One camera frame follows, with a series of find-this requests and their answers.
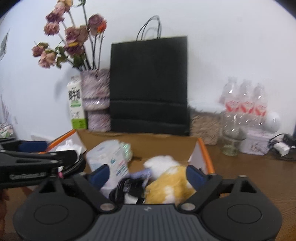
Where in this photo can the clear container of pellets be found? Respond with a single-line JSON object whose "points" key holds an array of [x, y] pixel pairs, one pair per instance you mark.
{"points": [[204, 127]]}

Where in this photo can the dried rose bouquet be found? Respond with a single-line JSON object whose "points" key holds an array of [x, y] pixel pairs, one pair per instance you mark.
{"points": [[71, 37]]}

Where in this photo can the black paper bag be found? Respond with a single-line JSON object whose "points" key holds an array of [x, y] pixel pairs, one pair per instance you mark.
{"points": [[148, 88]]}

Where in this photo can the white green milk carton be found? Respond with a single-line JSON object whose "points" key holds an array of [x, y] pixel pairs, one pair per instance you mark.
{"points": [[76, 104]]}

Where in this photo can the white round speaker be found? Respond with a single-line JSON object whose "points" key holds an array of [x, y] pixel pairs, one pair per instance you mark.
{"points": [[272, 121]]}

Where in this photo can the white tissue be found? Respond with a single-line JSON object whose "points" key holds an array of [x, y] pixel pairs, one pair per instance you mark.
{"points": [[68, 146]]}

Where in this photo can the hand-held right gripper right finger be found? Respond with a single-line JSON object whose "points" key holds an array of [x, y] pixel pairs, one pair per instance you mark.
{"points": [[195, 176]]}

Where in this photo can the purple speckled vase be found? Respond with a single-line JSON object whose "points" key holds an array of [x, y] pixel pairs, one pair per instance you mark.
{"points": [[96, 99]]}

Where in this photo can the white tissue box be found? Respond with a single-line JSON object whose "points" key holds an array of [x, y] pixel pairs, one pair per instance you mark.
{"points": [[256, 142]]}

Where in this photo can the clear plastic wrap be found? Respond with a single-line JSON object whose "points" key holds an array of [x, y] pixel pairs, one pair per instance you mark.
{"points": [[127, 150]]}

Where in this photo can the clear glass jar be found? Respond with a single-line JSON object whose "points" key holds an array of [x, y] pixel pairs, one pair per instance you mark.
{"points": [[231, 141]]}

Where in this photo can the white power strip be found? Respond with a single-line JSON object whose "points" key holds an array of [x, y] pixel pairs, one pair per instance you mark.
{"points": [[281, 147]]}

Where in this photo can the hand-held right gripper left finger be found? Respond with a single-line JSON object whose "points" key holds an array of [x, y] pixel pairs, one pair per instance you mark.
{"points": [[100, 175]]}

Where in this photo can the framed wall notice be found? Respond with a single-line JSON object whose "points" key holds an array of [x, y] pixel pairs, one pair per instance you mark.
{"points": [[4, 45]]}

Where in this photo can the clear water bottle red label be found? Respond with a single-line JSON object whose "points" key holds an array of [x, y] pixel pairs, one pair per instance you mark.
{"points": [[230, 95], [245, 99], [260, 104]]}

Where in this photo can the red cardboard box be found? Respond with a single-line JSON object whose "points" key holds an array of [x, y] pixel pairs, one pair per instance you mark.
{"points": [[161, 144]]}

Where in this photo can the white wet wipes pack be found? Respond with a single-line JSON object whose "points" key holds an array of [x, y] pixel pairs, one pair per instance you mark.
{"points": [[108, 155]]}

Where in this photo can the white and yellow plush toy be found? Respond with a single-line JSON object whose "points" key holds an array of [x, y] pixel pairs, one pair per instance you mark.
{"points": [[168, 183]]}

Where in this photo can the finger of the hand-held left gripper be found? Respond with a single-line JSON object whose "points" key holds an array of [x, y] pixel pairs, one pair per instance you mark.
{"points": [[32, 146], [46, 156]]}

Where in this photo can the wooden desktop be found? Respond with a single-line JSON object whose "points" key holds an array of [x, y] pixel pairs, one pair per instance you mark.
{"points": [[254, 173]]}

